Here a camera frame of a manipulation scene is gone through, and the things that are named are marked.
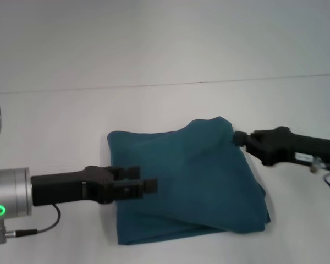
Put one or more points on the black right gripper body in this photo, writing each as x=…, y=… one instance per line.
x=288, y=147

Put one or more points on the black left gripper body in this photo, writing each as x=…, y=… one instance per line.
x=71, y=187

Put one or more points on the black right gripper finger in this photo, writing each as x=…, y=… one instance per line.
x=242, y=138

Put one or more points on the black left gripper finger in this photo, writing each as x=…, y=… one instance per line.
x=137, y=188
x=129, y=171

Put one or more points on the teal blue printed t-shirt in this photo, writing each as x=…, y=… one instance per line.
x=195, y=178

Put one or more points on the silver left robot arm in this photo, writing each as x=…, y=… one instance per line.
x=11, y=195

